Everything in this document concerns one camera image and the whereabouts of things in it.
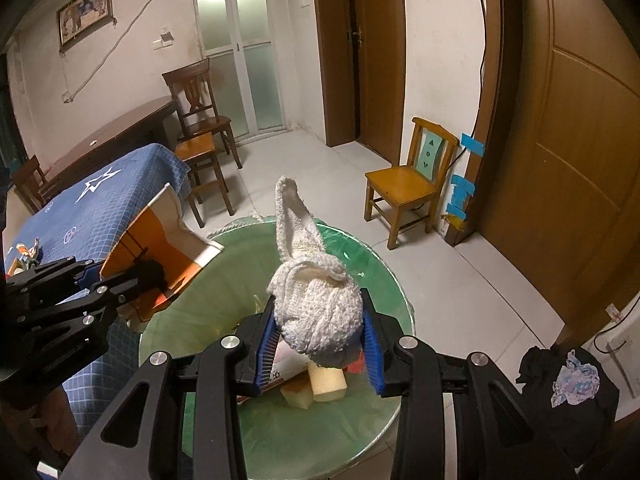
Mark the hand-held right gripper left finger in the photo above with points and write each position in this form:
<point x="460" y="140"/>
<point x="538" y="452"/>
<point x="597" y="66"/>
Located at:
<point x="265" y="360"/>

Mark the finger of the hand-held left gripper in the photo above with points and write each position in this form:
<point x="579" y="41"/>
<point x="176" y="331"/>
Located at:
<point x="60" y="275"/>
<point x="90" y="310"/>

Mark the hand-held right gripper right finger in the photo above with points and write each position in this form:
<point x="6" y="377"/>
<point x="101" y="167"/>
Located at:
<point x="374" y="360"/>

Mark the red cardboard box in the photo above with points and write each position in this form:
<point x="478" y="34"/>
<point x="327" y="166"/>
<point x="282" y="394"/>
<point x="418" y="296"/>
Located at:
<point x="287" y="360"/>

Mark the orange topped sponge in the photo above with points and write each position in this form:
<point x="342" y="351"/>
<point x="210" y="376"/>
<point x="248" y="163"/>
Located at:
<point x="297" y="395"/>

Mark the yellow sponge block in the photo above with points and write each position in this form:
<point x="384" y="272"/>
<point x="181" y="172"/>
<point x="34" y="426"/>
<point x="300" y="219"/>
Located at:
<point x="327" y="382"/>

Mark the white knitted glove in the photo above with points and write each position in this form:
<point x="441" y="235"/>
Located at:
<point x="315" y="310"/>

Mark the green plastic basin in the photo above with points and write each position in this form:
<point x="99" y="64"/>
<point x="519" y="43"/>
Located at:
<point x="235" y="280"/>

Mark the orange white paper carton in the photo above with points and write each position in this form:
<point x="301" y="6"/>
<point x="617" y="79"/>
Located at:
<point x="165" y="240"/>

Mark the person's left forearm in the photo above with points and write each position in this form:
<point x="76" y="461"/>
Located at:
<point x="50" y="430"/>

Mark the orange candy wrapper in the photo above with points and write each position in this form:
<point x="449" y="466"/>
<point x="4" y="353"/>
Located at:
<point x="27" y="252"/>

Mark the dark wooden chair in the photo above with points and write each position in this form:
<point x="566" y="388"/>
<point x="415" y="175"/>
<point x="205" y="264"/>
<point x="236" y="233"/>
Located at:
<point x="30" y="180"/>
<point x="200" y="105"/>

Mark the blue star blanket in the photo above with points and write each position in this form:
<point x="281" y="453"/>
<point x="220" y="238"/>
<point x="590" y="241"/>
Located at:
<point x="125" y="195"/>

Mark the dark wooden table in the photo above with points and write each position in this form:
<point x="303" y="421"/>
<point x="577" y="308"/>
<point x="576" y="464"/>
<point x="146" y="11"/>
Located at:
<point x="115" y="135"/>

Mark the small yellow wooden chair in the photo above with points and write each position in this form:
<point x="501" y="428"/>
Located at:
<point x="400" y="180"/>

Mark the black clothing pile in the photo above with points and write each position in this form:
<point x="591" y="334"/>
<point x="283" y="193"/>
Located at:
<point x="550" y="420"/>

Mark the light brown wooden chair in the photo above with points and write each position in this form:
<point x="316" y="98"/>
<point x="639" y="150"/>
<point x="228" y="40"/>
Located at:
<point x="197" y="147"/>

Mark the blue tape strip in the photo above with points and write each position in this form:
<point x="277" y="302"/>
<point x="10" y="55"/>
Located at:
<point x="472" y="144"/>
<point x="462" y="185"/>

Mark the white blue patterned cloth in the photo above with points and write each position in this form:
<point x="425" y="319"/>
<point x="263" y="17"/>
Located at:
<point x="575" y="380"/>

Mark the white box appliance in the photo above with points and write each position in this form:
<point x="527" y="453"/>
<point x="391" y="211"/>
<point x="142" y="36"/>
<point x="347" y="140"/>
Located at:
<point x="622" y="342"/>

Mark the large brown wooden door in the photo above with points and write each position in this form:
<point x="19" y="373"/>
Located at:
<point x="565" y="160"/>

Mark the frosted glass door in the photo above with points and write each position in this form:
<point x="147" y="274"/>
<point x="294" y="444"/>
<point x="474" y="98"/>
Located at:
<point x="240" y="45"/>

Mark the framed wall picture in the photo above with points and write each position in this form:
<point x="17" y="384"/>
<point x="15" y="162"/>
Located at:
<point x="82" y="12"/>

